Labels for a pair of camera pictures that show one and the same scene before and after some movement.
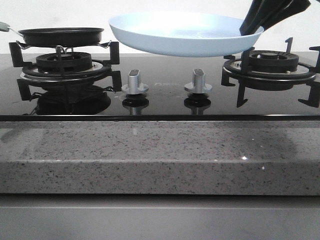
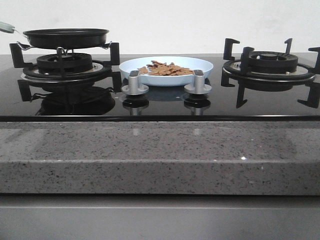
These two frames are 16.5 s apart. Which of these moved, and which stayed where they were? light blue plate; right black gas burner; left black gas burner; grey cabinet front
Moved: light blue plate
Stayed: grey cabinet front; left black gas burner; right black gas burner
